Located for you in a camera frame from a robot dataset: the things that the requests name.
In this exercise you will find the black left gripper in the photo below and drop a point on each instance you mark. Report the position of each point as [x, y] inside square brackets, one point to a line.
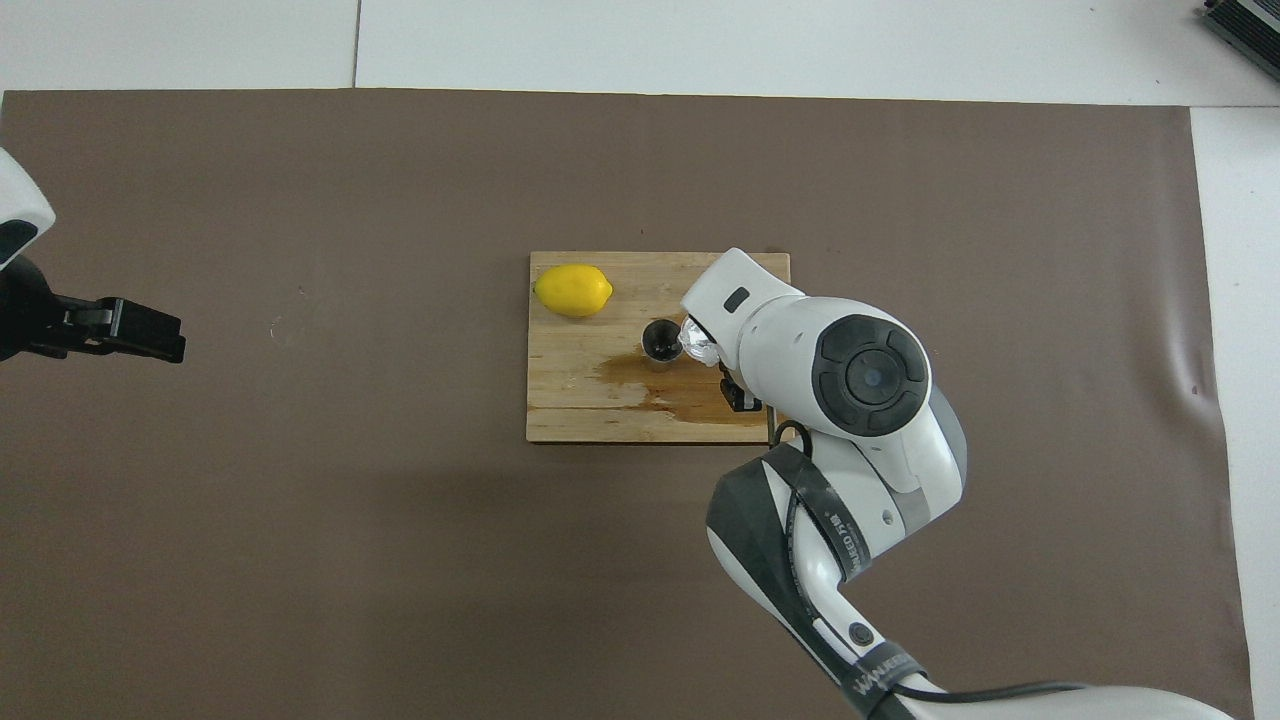
[22, 310]

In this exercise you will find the steel cocktail jigger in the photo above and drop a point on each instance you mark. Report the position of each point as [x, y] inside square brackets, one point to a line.
[660, 340]

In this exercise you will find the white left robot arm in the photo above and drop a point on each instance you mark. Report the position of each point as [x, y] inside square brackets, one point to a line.
[20, 200]

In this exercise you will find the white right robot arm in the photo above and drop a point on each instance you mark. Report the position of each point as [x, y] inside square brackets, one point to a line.
[870, 380]

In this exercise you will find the wooden cutting board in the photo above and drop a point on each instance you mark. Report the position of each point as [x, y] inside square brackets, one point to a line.
[580, 400]

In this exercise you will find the yellow lemon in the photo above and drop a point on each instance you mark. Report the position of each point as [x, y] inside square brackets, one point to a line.
[573, 290]

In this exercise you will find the brown paper table mat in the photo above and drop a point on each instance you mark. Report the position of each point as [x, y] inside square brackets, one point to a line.
[300, 550]

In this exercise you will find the black ribbed device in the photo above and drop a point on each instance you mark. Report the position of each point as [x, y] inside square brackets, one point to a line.
[1250, 30]

